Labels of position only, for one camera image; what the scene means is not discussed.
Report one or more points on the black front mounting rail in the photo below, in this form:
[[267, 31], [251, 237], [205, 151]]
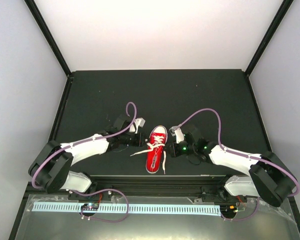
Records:
[[206, 188]]

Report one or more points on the black frame rail left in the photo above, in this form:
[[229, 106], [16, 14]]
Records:
[[53, 133]]

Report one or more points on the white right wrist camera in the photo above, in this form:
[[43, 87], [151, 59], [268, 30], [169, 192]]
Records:
[[176, 132]]

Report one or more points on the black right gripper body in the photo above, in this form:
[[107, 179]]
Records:
[[177, 152]]

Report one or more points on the white shoelace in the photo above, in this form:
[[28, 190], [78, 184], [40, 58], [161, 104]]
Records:
[[163, 162]]

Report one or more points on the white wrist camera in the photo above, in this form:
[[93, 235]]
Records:
[[176, 132], [137, 124]]

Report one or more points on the left controller circuit board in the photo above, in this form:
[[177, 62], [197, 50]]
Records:
[[90, 207]]

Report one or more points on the black aluminium frame post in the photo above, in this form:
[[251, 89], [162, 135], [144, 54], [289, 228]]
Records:
[[39, 19], [271, 30]]

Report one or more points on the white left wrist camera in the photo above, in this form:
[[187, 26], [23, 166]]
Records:
[[137, 124]]

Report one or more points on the black aluminium frame post left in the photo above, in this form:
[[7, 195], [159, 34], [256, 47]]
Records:
[[39, 19]]

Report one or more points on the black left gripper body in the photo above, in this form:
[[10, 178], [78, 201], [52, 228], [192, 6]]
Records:
[[136, 142]]

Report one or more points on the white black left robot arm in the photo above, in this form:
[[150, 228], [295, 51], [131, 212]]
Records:
[[51, 170]]

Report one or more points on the black aluminium frame post right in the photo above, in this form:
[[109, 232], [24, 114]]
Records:
[[271, 30]]

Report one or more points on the red canvas sneaker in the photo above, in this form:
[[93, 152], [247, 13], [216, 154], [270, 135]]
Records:
[[157, 140]]

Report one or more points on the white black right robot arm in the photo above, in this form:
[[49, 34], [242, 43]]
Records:
[[264, 176]]

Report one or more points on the right controller circuit board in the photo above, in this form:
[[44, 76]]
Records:
[[231, 209]]

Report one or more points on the white slotted cable duct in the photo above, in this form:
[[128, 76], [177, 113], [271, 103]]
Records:
[[132, 208]]

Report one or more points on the controller circuit board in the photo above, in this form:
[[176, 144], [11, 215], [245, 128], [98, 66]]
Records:
[[90, 207], [231, 209]]

